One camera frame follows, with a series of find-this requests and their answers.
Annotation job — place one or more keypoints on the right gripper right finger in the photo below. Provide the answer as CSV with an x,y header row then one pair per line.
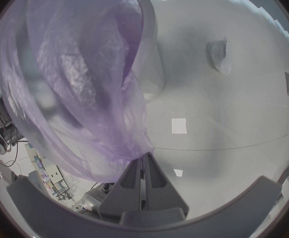
x,y
161,194

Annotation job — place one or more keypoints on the purple plastic bag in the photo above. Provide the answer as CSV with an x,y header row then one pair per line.
x,y
72,71

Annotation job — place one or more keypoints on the white trash bin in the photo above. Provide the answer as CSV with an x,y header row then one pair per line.
x,y
156,71

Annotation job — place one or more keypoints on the white paper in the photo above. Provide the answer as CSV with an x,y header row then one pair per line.
x,y
220,56

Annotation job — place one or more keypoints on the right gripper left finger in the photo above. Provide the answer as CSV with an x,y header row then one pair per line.
x,y
125,197

